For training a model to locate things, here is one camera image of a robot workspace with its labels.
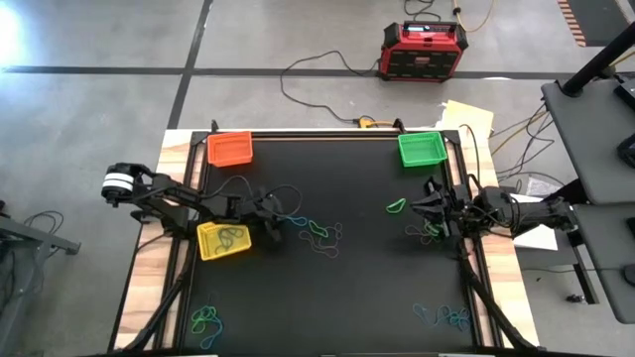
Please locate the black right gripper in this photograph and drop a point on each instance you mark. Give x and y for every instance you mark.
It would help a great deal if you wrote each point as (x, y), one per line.
(441, 210)

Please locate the black mat orange striped edge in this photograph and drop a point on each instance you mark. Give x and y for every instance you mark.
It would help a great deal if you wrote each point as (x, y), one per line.
(600, 20)

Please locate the crumpled clear plastic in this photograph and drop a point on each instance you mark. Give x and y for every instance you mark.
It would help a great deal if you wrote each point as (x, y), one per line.
(537, 187)

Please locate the rubber band pile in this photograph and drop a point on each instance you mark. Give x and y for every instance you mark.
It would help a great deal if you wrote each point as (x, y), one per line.
(330, 256)

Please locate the grey desk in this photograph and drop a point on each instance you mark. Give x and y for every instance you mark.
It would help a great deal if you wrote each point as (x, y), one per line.
(607, 258)
(585, 144)

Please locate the black computer mouse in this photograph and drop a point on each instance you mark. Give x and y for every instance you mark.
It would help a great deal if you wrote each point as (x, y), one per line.
(629, 149)

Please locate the black aluminium table frame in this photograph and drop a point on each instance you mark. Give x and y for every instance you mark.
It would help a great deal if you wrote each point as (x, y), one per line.
(322, 134)

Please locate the orange plastic basket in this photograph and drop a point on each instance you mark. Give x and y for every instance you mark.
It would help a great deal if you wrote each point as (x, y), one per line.
(229, 149)

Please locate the green plastic basket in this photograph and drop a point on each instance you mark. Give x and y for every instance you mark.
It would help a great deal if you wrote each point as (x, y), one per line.
(421, 149)

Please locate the thick green rubber band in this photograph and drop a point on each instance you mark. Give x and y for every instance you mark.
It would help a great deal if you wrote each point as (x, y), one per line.
(387, 210)

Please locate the black round device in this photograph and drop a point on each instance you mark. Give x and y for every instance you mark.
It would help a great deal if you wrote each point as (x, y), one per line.
(630, 274)

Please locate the black pole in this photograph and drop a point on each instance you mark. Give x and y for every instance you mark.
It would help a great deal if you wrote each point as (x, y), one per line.
(595, 62)

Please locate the black frame clamp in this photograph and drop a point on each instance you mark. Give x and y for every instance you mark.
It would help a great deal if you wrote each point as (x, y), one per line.
(398, 125)
(214, 126)

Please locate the white paper sheet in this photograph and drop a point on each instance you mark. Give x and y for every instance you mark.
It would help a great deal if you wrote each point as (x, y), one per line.
(541, 240)

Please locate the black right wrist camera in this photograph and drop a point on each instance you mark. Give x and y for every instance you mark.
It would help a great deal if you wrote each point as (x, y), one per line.
(456, 204)

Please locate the red black jobsite radio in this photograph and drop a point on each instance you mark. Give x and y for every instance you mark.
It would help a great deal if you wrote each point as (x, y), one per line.
(421, 54)

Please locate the small black floor object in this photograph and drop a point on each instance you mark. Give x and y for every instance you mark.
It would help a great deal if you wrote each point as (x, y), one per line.
(575, 298)

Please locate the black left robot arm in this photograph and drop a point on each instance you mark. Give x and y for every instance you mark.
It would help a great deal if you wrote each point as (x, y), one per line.
(164, 196)

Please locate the grey metal stand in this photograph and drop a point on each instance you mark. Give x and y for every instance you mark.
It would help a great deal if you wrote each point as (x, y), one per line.
(49, 240)

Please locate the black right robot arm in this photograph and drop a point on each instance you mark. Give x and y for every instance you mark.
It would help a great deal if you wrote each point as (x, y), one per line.
(531, 215)

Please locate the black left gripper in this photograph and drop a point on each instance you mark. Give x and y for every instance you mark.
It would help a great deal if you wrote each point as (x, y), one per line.
(270, 210)

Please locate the manila paper folder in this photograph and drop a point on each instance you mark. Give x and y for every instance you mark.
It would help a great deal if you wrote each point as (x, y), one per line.
(469, 119)

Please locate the yellow plastic basket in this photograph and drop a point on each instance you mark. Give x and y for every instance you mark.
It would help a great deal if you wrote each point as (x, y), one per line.
(208, 248)

